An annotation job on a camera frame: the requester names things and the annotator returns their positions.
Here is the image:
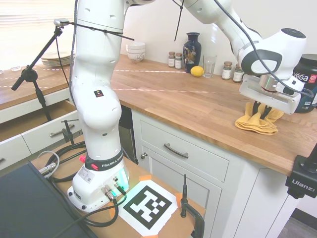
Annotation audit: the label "yellow terry cloth towel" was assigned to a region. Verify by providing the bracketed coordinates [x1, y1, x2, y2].
[234, 102, 285, 136]

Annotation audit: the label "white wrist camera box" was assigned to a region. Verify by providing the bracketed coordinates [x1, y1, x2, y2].
[275, 75, 306, 95]

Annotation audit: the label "black Ulanzi camera mount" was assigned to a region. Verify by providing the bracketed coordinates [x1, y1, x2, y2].
[284, 148, 317, 199]

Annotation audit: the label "white bowl with floral print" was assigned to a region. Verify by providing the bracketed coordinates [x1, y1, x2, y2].
[127, 51, 146, 66]

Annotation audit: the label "black white fiducial tag sheet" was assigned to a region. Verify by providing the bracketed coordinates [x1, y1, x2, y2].
[118, 178, 179, 237]

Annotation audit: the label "white window blinds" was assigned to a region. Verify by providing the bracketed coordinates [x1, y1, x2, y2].
[0, 0, 78, 69]

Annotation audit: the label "black bar clamp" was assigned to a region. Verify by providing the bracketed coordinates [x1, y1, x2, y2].
[61, 119, 80, 146]
[180, 174, 206, 238]

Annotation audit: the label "black zip tie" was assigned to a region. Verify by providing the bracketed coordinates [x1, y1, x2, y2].
[171, 0, 186, 42]
[64, 21, 136, 42]

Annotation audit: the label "black boom camera stand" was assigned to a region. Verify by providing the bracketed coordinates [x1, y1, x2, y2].
[11, 24, 63, 122]

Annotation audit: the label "brown wooden mounting board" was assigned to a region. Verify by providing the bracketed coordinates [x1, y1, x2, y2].
[29, 140, 207, 238]

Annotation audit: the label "small silver stand camera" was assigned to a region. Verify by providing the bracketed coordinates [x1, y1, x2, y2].
[53, 18, 70, 27]

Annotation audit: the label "white cabinet drawer with handle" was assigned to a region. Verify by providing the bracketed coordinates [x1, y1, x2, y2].
[139, 119, 230, 183]

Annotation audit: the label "black base cable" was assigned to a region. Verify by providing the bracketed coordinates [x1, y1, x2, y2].
[46, 141, 128, 238]

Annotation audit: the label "clear drinking glass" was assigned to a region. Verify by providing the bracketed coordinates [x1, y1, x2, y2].
[203, 54, 218, 79]

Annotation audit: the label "yellow lemon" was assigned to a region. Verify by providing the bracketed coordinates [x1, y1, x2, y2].
[190, 66, 205, 78]

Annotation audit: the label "black flat box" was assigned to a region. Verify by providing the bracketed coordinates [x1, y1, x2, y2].
[0, 160, 93, 238]

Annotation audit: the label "stack of white plates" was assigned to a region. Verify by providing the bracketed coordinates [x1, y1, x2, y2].
[40, 51, 75, 66]

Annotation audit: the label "black Vega protein tub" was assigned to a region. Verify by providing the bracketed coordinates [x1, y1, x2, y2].
[291, 54, 317, 115]

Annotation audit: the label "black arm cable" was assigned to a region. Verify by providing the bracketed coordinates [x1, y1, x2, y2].
[212, 0, 313, 98]

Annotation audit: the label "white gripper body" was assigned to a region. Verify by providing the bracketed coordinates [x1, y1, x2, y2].
[239, 74, 302, 115]

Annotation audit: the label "dark blue floral vase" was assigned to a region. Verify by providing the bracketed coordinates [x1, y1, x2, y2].
[182, 32, 201, 74]

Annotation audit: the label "grey cable with metal plug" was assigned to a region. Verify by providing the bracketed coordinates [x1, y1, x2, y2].
[36, 150, 60, 177]

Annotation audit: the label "open white drawer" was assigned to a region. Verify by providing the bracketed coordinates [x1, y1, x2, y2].
[0, 98, 84, 156]

